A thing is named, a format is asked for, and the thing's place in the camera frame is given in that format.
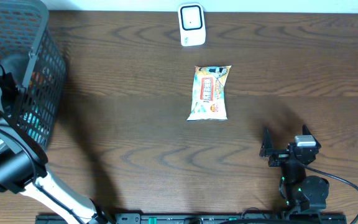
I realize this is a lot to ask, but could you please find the yellow orange snack bag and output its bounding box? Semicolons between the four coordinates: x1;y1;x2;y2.
187;65;231;121

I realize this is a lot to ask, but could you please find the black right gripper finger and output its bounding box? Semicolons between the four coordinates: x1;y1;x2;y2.
302;124;321;149
259;128;273;157

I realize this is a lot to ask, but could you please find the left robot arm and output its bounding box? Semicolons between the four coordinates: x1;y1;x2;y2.
0;72;116;223

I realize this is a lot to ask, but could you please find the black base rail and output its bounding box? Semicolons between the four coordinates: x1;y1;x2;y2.
35;212;347;224

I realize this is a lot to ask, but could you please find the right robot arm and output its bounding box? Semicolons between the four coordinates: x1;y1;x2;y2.
259;125;329;219

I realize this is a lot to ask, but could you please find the white barcode scanner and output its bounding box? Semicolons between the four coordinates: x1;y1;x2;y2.
178;3;206;47

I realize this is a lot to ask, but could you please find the grey plastic mesh basket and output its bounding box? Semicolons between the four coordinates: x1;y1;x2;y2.
0;1;67;149

